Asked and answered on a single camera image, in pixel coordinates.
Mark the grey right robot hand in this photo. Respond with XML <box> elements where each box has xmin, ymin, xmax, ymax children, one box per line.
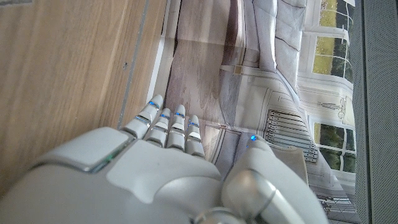
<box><xmin>0</xmin><ymin>94</ymin><xmax>330</xmax><ymax>224</ymax></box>

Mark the printed living room backdrop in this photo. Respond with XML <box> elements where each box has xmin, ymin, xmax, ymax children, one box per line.
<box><xmin>146</xmin><ymin>0</ymin><xmax>361</xmax><ymax>224</ymax></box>

